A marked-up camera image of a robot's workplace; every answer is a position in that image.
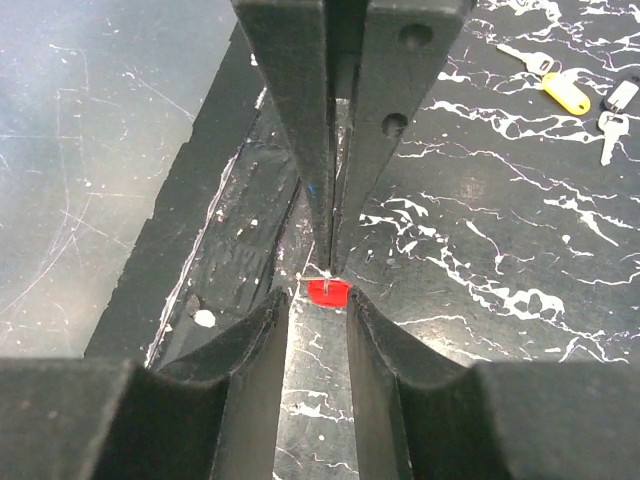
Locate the yellow tagged key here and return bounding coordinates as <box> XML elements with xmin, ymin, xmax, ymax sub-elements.
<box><xmin>496</xmin><ymin>44</ymin><xmax>591</xmax><ymax>116</ymax></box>

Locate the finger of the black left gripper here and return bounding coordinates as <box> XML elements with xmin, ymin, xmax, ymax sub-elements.
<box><xmin>332</xmin><ymin>1</ymin><xmax>475</xmax><ymax>275</ymax></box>
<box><xmin>232</xmin><ymin>1</ymin><xmax>335</xmax><ymax>268</ymax></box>

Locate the red tagged key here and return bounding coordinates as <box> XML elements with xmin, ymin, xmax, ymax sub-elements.
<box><xmin>299</xmin><ymin>276</ymin><xmax>351</xmax><ymax>309</ymax></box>

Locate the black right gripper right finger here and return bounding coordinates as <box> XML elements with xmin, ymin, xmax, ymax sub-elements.
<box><xmin>347</xmin><ymin>288</ymin><xmax>639</xmax><ymax>479</ymax></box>

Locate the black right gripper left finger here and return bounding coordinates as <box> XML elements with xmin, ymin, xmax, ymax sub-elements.
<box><xmin>1</xmin><ymin>289</ymin><xmax>289</xmax><ymax>479</ymax></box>

